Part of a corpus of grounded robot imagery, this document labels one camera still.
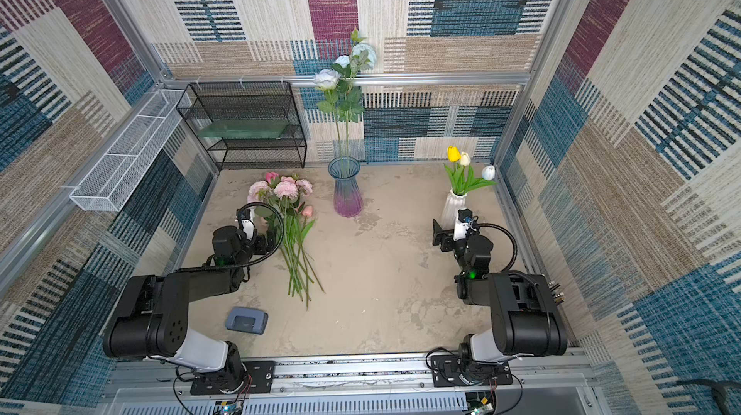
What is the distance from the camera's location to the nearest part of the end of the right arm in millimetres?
813

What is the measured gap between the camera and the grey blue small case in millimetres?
811

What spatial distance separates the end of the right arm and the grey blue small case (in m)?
0.54
